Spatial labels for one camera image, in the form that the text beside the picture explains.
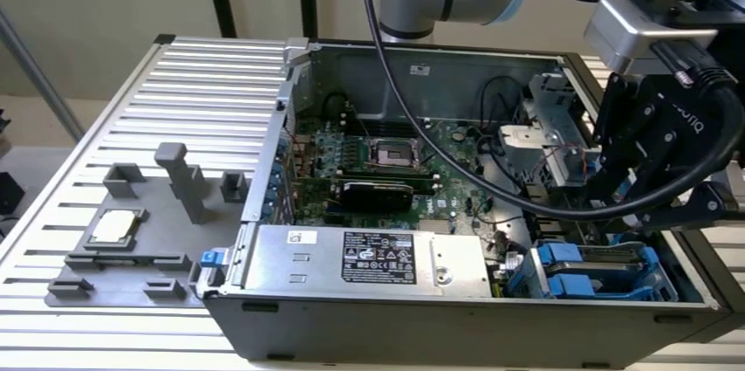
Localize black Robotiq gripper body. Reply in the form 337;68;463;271
630;73;733;185

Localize grey disk drive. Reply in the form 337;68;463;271
575;244;641;265

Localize blue disk bay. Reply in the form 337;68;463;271
506;237;679;303

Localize metal drive cage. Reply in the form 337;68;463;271
498;71;603;189

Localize green motherboard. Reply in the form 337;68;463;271
289;113;529;235

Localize CPU socket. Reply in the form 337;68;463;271
363;136;425;170

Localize black RAM stick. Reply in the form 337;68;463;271
331;167;438;183

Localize black graphics card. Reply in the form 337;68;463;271
338;180;415;223

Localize open dark grey PC case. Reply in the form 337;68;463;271
198;36;735;364

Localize silver power supply unit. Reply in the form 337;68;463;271
242;223;497;299

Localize blue case latch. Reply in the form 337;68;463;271
197;248;225;268

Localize silver CPU chip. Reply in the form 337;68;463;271
91;210;141;243

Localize grey parts rack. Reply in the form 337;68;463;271
42;141;253;307

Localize grey metal pole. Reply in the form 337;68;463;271
0;6;83;143

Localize black background object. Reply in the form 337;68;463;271
0;171;25;216

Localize red thin wire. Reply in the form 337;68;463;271
557;147;590;176

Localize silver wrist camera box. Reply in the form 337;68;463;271
583;0;721;73

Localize black internal wire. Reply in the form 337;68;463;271
477;75;526;155

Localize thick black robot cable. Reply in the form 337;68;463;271
357;0;735;220

